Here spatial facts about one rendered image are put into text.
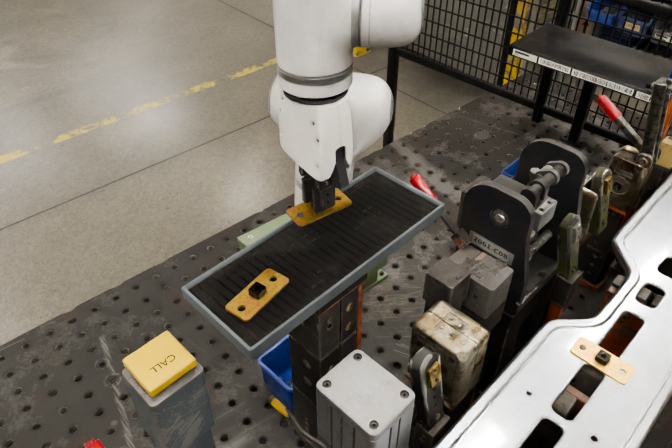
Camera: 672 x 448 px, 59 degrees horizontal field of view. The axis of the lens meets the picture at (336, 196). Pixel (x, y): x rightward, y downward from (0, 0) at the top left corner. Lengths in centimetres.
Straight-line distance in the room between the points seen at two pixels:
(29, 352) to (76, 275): 120
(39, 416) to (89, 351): 16
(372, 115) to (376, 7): 49
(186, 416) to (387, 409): 23
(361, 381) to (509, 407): 23
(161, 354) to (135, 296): 73
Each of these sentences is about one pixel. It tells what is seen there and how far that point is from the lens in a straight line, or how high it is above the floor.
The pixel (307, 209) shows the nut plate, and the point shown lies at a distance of 78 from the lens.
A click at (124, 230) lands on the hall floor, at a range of 274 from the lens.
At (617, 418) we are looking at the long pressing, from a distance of 91.
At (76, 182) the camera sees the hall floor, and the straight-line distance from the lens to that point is 310.
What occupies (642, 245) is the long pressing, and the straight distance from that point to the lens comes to 118.
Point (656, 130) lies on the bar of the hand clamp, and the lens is 126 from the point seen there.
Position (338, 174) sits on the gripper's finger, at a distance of 69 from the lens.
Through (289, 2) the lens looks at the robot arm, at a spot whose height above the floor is 151.
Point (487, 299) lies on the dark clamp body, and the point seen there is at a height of 106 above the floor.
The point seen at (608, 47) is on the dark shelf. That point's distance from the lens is 182.
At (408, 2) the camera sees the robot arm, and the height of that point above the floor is 151.
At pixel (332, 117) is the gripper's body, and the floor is 138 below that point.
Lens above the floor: 172
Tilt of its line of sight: 38 degrees down
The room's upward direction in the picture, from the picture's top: straight up
